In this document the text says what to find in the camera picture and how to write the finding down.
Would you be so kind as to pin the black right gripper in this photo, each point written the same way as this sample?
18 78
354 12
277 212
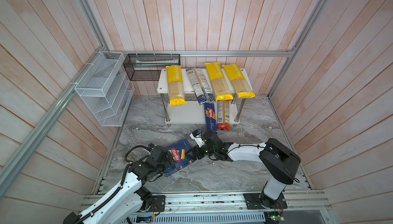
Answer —
194 150

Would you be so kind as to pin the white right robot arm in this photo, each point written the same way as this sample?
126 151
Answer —
281 162

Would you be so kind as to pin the white two-tier shelf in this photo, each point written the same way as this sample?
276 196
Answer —
192 112

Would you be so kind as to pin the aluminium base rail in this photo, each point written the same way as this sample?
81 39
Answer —
198 207

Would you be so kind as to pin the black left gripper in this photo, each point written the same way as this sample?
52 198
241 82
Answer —
167 163

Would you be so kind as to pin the yellow Pastatime spaghetti bag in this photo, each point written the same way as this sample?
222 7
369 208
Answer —
175 85
238 81
218 82

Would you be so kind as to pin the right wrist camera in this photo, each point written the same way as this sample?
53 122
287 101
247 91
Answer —
197 137

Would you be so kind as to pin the blue Barilla rigatoni box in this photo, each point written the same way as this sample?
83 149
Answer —
182 155

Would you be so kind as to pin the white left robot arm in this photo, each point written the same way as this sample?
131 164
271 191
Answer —
116 193

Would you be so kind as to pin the white wire mesh organizer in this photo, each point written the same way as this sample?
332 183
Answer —
105 90

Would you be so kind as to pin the black mesh wall basket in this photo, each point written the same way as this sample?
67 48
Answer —
147 67

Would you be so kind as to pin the blue Barilla spaghetti bag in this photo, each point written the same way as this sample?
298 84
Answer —
210 117

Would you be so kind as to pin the red spaghetti bag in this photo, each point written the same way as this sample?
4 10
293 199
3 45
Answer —
223 118

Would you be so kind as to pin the clear blue-ended spaghetti bag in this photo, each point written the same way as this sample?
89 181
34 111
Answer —
202 89

